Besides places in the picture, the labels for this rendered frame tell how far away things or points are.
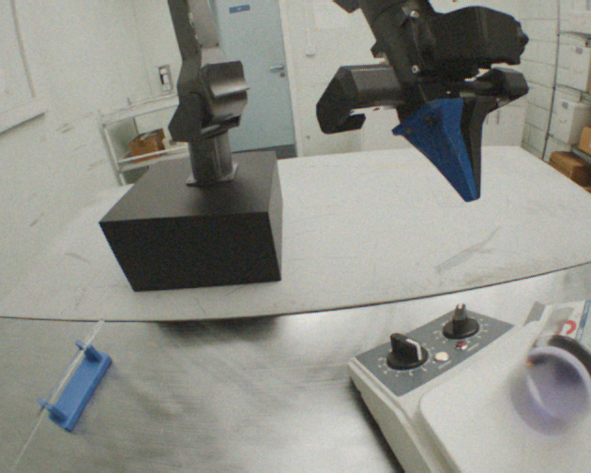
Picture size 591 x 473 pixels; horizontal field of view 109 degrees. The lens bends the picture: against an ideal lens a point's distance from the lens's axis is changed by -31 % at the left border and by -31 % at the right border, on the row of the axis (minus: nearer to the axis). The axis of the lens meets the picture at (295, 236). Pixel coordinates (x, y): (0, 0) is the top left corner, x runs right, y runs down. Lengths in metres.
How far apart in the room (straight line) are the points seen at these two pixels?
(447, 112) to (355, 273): 0.23
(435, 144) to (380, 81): 0.08
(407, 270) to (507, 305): 0.13
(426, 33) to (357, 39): 2.81
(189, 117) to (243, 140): 2.73
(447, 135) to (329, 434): 0.24
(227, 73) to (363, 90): 0.23
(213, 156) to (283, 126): 2.65
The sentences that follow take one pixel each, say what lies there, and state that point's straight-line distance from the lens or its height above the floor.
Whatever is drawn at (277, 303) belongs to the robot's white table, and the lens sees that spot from 0.35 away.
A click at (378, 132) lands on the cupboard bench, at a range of 2.56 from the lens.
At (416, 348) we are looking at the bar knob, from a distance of 0.23.
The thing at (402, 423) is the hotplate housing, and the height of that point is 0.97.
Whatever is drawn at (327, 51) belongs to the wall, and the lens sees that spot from 2.98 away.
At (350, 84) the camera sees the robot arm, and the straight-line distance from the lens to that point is 0.18.
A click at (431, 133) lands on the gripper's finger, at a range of 0.24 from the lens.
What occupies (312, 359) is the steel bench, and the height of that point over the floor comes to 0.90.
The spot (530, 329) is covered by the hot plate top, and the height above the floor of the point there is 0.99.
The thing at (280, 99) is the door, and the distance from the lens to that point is 2.98.
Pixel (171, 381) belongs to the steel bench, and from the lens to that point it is 0.33.
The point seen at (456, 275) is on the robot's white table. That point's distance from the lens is 0.40.
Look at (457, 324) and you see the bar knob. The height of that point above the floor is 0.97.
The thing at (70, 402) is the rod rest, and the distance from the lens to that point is 0.37.
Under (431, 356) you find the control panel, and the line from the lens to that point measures 0.24.
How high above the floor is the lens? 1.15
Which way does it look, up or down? 34 degrees down
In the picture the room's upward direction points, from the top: 8 degrees counter-clockwise
